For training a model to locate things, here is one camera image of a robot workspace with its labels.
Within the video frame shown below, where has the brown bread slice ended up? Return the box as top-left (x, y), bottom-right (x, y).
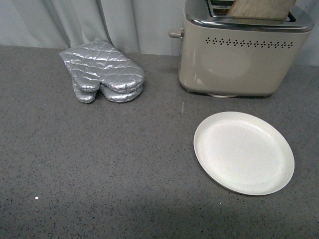
top-left (227, 0), bottom-right (296, 20)

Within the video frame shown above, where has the beige two-slot toaster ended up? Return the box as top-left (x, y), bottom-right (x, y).
top-left (169, 0), bottom-right (314, 97)

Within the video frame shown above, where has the lower silver quilted oven mitt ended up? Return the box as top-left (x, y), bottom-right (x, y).
top-left (72, 79), bottom-right (143, 104)

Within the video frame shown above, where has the silver quilted oven mitt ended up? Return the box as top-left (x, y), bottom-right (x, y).
top-left (72, 79), bottom-right (143, 104)
top-left (59, 40), bottom-right (145, 94)

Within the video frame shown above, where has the upper silver quilted oven mitt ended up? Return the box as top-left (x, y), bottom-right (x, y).
top-left (59, 40), bottom-right (145, 94)

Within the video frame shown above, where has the white round plate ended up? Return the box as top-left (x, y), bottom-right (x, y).
top-left (193, 112), bottom-right (295, 196)

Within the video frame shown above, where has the grey curtain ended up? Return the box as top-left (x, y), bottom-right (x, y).
top-left (0, 0), bottom-right (184, 55)

